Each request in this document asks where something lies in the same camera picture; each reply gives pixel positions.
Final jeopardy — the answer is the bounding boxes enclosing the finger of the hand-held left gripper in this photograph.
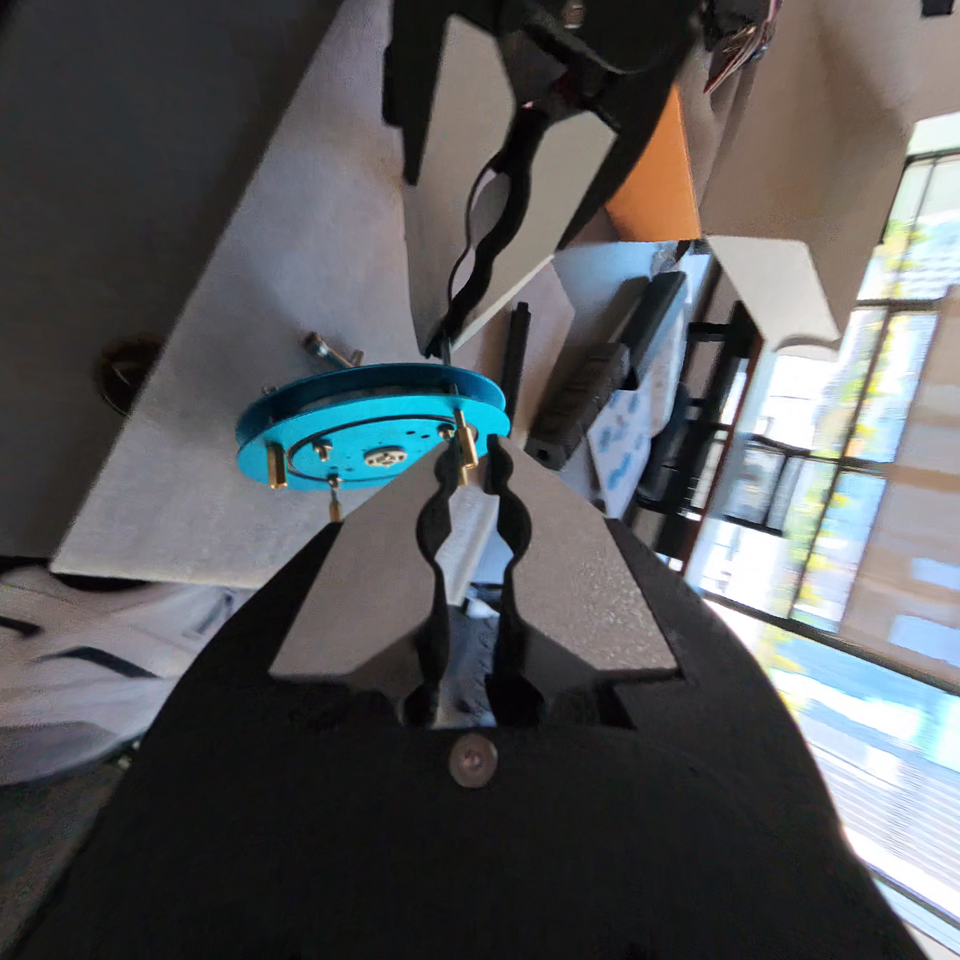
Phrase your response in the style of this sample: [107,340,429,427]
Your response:
[405,15,526,357]
[427,105,621,357]

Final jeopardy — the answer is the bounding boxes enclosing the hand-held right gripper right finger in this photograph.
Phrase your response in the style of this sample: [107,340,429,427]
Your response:
[484,435,681,727]

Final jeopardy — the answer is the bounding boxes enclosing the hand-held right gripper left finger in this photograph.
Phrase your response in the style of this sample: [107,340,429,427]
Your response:
[268,441,462,727]

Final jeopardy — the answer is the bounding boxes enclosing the blue round metal base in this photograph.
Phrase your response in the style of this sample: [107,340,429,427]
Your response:
[234,363,513,524]

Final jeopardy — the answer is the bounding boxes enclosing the black electric screwdriver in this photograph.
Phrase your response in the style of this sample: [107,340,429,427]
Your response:
[500,300,534,423]

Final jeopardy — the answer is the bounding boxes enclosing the black round desk badge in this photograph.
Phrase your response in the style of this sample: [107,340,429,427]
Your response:
[96,337,164,419]

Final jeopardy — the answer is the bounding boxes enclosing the orange cardboard box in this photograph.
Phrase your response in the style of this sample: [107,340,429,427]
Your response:
[602,0,927,355]

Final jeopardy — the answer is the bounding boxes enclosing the instruction sheet blue prints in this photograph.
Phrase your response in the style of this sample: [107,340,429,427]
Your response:
[583,300,695,520]

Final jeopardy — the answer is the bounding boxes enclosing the dark grey case sleeve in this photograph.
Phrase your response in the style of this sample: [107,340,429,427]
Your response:
[613,270,689,376]

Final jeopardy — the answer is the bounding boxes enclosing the black screwdriver bit holder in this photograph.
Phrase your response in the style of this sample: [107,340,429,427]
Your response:
[523,341,633,474]

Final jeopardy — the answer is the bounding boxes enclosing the metal cross wrench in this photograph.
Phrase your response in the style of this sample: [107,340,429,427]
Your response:
[300,331,366,371]

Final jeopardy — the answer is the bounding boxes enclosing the white foam sheet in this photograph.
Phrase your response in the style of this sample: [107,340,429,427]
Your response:
[51,0,580,610]

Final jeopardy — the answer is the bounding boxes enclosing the large window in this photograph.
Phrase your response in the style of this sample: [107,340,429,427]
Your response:
[686,112,960,954]

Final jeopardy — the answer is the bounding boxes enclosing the black servo motor with wires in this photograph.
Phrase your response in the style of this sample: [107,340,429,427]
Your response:
[701,0,777,97]

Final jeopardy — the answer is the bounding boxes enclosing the wooden table black frame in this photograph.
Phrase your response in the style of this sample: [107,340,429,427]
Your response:
[633,300,770,571]

